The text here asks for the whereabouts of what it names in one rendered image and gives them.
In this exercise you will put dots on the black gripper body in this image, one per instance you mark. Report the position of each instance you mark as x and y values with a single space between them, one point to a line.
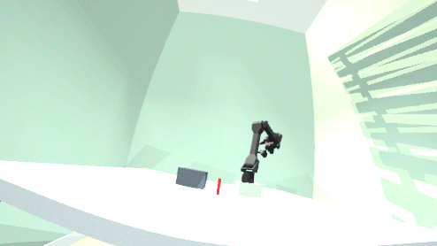
267 146

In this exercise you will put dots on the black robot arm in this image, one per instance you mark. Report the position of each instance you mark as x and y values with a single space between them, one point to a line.
251 161

